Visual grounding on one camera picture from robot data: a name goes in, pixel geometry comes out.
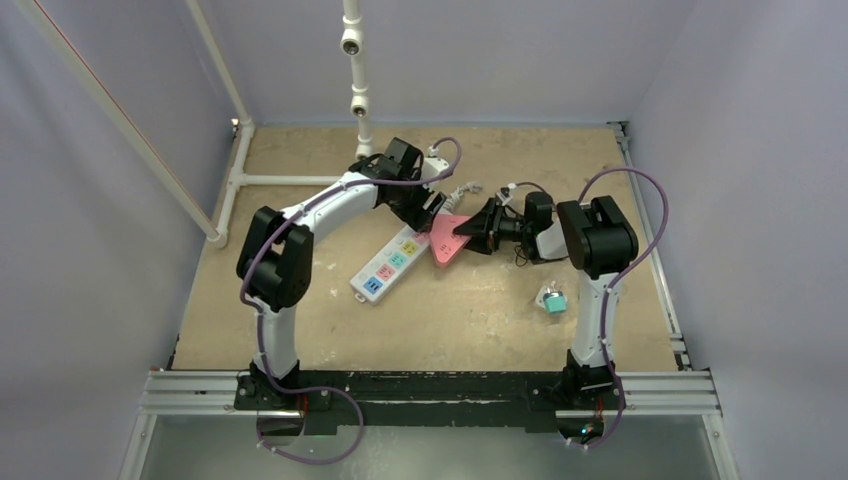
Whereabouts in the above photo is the teal white plug adapter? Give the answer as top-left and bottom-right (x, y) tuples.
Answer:
(535, 285), (568, 315)

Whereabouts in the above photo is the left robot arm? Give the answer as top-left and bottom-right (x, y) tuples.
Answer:
(236, 138), (459, 409)

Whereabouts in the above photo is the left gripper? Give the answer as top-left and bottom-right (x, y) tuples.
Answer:
(387, 171), (445, 233)

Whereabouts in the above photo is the white PVC pipe frame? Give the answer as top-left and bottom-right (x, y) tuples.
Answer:
(13, 0), (379, 250)

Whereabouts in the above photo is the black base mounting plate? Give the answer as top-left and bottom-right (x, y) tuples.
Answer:
(234, 367), (622, 438)

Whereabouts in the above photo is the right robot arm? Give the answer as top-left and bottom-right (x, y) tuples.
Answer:
(453, 191), (639, 407)

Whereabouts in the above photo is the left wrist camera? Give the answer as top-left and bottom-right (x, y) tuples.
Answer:
(420, 156), (450, 181)

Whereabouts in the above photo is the pink triangular power socket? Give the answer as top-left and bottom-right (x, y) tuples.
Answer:
(429, 213), (471, 268)

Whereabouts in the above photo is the purple cable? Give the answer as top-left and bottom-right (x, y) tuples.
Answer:
(506, 166), (670, 452)
(239, 136), (464, 466)

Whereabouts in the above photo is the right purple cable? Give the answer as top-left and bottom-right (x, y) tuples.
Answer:
(506, 166), (670, 452)

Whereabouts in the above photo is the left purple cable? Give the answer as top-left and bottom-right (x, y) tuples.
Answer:
(239, 136), (464, 466)

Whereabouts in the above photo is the white multicolour power strip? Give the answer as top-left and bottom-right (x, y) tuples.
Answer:
(349, 226), (430, 305)

